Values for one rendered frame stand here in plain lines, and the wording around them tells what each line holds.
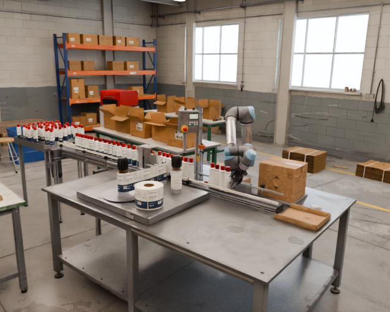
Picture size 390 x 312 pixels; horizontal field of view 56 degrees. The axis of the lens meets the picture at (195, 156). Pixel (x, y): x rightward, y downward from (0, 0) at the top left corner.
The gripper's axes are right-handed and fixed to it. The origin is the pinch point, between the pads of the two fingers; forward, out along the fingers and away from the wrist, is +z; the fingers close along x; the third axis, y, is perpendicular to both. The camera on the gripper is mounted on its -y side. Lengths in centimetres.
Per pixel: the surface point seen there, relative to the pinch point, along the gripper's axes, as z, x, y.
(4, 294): 149, -72, 123
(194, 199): 11.5, -8.8, 30.9
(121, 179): 20, -53, 64
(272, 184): -15.1, 21.1, -16.5
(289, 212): -14.8, 45.9, -3.7
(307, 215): -21, 57, -6
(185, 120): -15, -66, -2
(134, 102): 243, -427, -341
